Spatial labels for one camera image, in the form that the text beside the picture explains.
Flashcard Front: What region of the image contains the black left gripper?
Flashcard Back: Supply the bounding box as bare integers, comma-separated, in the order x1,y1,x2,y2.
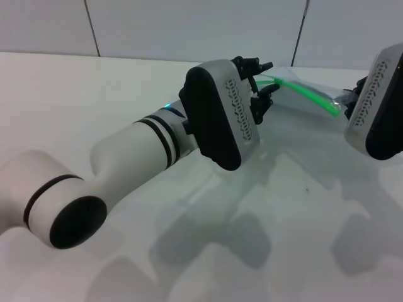
232,55,281,126

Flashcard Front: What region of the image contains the clear document bag green zipper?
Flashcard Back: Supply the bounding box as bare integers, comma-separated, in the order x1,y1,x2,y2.
254,65,358,120

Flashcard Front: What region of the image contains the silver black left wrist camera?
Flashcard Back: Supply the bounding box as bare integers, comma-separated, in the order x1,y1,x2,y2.
178,59,262,172

